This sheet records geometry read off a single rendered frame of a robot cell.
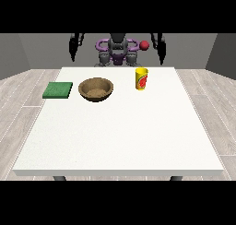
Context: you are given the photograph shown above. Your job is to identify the grey robot trunk purple rings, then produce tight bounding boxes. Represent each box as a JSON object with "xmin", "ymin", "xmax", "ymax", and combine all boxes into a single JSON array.
[{"xmin": 94, "ymin": 33, "xmax": 142, "ymax": 67}]

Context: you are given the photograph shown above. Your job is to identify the small red ball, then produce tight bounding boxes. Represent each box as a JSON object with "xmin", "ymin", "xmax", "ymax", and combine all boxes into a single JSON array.
[{"xmin": 139, "ymin": 40, "xmax": 150, "ymax": 51}]

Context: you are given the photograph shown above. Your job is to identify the green square pad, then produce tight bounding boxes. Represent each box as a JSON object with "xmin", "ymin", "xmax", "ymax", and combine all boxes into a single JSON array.
[{"xmin": 41, "ymin": 81, "xmax": 74, "ymax": 100}]

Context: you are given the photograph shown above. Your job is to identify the yellow cup with melon print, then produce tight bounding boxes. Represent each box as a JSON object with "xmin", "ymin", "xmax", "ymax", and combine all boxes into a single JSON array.
[{"xmin": 135, "ymin": 67, "xmax": 149, "ymax": 91}]

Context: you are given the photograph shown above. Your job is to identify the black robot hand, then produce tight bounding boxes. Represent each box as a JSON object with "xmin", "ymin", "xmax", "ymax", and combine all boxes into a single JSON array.
[
  {"xmin": 68, "ymin": 33, "xmax": 86, "ymax": 63},
  {"xmin": 149, "ymin": 33, "xmax": 167, "ymax": 66}
]

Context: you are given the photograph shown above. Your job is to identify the brown wooden bowl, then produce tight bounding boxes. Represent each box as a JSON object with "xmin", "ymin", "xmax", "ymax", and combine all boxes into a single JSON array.
[{"xmin": 77, "ymin": 77, "xmax": 114, "ymax": 103}]

